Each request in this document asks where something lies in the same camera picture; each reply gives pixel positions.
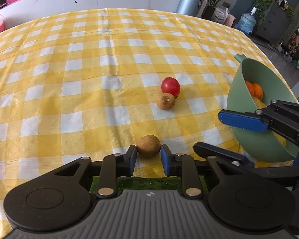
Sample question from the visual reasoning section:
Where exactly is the green colander bowl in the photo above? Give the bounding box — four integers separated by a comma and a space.
227, 54, 299, 162

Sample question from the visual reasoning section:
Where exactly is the orange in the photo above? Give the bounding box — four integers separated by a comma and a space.
252, 83, 264, 101
245, 81, 254, 97

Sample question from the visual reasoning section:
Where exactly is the brown longan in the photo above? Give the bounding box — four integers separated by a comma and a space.
156, 93, 176, 110
137, 135, 161, 158

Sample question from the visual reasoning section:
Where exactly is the red tomato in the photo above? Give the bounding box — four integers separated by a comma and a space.
161, 77, 181, 98

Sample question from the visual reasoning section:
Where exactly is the yellow pear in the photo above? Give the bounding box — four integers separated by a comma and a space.
252, 97, 267, 109

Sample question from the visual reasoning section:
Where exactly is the dark grey cabinet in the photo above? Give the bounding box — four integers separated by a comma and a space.
255, 1, 291, 46

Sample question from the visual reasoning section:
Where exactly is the blue water jug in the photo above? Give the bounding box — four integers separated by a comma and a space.
235, 7, 257, 35

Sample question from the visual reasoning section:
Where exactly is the pink small bin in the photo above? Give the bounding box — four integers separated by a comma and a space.
224, 14, 237, 27

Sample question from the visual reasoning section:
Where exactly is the white plastic bag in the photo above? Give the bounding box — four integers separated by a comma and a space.
211, 8, 229, 24

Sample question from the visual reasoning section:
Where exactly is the yellow checkered tablecloth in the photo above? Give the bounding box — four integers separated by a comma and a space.
0, 9, 274, 238

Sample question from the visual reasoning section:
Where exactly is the grey metal trash can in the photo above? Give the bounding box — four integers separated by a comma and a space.
176, 0, 207, 18

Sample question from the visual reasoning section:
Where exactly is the white marble tv bench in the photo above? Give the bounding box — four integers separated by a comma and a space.
0, 0, 179, 29

